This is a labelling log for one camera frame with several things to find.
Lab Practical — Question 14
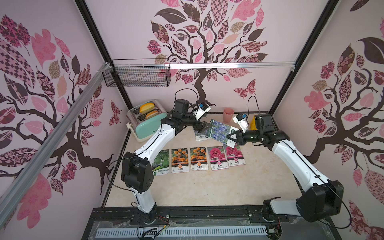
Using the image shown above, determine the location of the toast slice rear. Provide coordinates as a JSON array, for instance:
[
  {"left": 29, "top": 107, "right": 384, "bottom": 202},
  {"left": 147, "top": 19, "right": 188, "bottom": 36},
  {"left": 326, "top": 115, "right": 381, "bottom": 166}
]
[{"left": 139, "top": 102, "right": 155, "bottom": 114}]

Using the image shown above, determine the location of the lavender seed packet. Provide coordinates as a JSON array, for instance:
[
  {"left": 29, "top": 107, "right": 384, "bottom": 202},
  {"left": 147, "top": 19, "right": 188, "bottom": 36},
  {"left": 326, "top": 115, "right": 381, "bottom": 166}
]
[
  {"left": 195, "top": 131, "right": 210, "bottom": 142},
  {"left": 208, "top": 119, "right": 239, "bottom": 148}
]

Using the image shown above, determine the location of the aluminium rail wall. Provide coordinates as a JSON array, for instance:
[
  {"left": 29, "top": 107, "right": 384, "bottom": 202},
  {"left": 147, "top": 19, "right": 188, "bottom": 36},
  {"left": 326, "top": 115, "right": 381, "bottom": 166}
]
[
  {"left": 115, "top": 62, "right": 296, "bottom": 70},
  {"left": 1, "top": 63, "right": 111, "bottom": 227}
]

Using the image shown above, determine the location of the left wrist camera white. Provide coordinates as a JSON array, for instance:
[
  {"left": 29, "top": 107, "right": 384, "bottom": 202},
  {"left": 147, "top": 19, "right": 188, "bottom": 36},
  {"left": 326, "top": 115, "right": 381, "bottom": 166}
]
[{"left": 194, "top": 102, "right": 211, "bottom": 120}]

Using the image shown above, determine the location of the pink cup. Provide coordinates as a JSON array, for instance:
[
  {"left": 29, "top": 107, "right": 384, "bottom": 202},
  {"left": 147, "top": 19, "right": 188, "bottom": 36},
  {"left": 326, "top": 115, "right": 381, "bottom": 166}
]
[{"left": 223, "top": 108, "right": 234, "bottom": 123}]

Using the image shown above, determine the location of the aluminium rail left wall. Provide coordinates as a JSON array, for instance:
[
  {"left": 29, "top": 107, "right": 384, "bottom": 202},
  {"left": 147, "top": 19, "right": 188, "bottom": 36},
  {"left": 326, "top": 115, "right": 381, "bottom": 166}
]
[{"left": 1, "top": 63, "right": 111, "bottom": 227}]

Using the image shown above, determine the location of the pink flower packet edge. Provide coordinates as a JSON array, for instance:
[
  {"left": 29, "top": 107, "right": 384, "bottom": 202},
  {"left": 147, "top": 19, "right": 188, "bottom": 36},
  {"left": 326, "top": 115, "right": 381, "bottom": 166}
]
[{"left": 224, "top": 144, "right": 246, "bottom": 167}]

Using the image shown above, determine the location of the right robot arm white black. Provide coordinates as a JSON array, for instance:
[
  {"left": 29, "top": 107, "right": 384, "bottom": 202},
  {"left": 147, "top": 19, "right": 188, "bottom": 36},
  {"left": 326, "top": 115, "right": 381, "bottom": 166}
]
[{"left": 227, "top": 114, "right": 344, "bottom": 223}]

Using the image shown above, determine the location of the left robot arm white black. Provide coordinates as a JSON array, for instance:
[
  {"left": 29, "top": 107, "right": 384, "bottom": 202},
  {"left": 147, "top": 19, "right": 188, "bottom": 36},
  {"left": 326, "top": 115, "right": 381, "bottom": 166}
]
[{"left": 121, "top": 99, "right": 212, "bottom": 224}]

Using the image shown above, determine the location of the black wire basket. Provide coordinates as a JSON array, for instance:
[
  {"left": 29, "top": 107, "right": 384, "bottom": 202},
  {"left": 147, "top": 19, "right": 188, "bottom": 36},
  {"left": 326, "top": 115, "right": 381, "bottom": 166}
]
[{"left": 103, "top": 57, "right": 171, "bottom": 88}]

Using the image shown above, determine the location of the pink flower seed packet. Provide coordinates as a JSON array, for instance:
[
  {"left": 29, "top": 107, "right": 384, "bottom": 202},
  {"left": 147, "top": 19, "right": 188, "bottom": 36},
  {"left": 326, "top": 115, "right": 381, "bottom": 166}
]
[{"left": 207, "top": 146, "right": 229, "bottom": 171}]

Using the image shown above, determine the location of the toast slice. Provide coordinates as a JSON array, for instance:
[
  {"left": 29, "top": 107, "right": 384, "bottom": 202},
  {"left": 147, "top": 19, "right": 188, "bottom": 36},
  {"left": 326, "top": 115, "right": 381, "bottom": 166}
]
[
  {"left": 145, "top": 110, "right": 160, "bottom": 120},
  {"left": 139, "top": 102, "right": 155, "bottom": 114}
]

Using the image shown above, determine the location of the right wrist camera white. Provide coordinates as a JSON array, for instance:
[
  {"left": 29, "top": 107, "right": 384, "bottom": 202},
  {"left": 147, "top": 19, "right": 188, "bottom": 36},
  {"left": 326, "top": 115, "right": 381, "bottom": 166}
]
[{"left": 233, "top": 114, "right": 249, "bottom": 133}]

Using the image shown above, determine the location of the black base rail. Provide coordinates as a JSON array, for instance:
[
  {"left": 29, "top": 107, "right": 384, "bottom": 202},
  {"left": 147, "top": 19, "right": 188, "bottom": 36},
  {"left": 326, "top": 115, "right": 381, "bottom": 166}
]
[{"left": 81, "top": 205, "right": 341, "bottom": 240}]

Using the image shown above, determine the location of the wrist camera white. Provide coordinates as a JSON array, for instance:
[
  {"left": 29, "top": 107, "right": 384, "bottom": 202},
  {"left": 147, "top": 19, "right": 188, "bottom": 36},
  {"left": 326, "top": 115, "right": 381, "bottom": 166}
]
[
  {"left": 194, "top": 102, "right": 211, "bottom": 120},
  {"left": 233, "top": 114, "right": 249, "bottom": 133}
]

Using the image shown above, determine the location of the toast slice front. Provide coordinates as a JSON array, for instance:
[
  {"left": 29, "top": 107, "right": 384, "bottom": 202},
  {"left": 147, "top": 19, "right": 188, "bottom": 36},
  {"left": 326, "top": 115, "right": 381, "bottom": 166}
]
[{"left": 145, "top": 110, "right": 160, "bottom": 120}]

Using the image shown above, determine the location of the mint green toaster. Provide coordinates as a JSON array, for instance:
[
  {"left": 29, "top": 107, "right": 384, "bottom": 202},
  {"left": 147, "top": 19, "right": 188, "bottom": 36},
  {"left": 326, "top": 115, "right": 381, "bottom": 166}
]
[{"left": 127, "top": 100, "right": 168, "bottom": 142}]

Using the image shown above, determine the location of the aluminium rail back wall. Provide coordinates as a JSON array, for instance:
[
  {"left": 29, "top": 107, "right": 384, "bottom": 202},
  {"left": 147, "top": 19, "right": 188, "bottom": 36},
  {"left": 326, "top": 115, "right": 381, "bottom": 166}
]
[{"left": 115, "top": 62, "right": 296, "bottom": 70}]

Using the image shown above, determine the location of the marigold seed packet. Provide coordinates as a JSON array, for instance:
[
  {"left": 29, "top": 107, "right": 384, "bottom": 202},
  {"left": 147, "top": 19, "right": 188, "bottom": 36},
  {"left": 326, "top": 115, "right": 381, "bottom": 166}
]
[
  {"left": 190, "top": 147, "right": 209, "bottom": 171},
  {"left": 171, "top": 148, "right": 190, "bottom": 174}
]

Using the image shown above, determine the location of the white vented cable duct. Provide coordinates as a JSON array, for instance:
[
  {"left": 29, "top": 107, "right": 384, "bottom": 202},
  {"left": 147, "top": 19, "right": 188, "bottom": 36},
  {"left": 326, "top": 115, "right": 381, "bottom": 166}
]
[{"left": 95, "top": 226, "right": 268, "bottom": 240}]

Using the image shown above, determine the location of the yellow mug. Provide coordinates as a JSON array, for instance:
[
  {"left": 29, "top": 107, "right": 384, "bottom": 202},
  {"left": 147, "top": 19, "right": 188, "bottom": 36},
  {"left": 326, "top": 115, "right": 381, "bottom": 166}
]
[{"left": 250, "top": 117, "right": 257, "bottom": 131}]

